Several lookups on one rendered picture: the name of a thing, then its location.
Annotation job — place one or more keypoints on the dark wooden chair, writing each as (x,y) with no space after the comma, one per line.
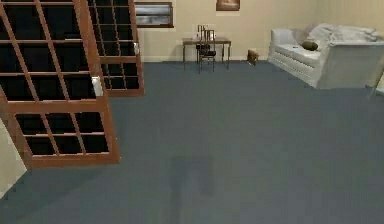
(207,50)

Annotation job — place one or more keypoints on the brown wooden table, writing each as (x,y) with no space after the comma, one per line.
(220,41)

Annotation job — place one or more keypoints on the brown small box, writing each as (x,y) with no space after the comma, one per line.
(253,56)

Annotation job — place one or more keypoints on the brown wooden shelf unit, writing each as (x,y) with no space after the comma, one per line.
(116,60)
(66,106)

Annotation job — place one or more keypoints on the brown framed window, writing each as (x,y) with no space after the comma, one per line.
(154,14)

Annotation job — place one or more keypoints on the brown framed picture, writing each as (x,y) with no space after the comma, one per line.
(228,4)

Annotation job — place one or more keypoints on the olive green cushion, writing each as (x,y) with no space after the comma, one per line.
(310,45)

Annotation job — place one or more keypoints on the white sofa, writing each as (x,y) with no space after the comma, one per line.
(333,63)

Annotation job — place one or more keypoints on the white blanket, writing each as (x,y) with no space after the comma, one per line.
(343,33)

